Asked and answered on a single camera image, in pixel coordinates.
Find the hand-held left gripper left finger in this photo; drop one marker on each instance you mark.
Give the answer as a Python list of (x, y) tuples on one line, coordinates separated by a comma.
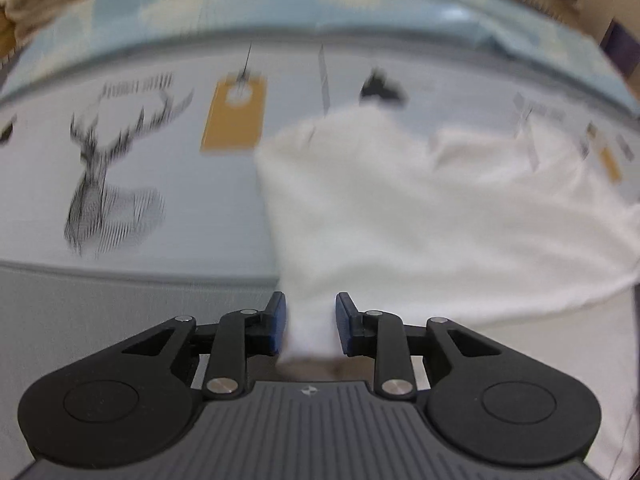
[(277, 320)]

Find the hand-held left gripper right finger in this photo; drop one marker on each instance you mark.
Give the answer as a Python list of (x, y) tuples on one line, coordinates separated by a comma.
[(344, 325)]

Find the white shirt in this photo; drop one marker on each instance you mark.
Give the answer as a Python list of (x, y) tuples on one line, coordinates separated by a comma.
[(425, 220)]

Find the grey deer print bedsheet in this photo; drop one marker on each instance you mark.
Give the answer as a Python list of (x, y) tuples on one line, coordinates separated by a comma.
[(50, 310)]

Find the light blue patterned sheet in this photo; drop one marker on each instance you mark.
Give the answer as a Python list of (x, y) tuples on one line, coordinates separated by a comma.
[(350, 15)]

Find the purple bag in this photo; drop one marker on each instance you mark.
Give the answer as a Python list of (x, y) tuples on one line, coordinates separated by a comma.
[(625, 45)]

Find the cream folded blanket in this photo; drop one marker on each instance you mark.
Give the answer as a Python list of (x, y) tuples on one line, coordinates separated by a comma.
[(30, 0)]

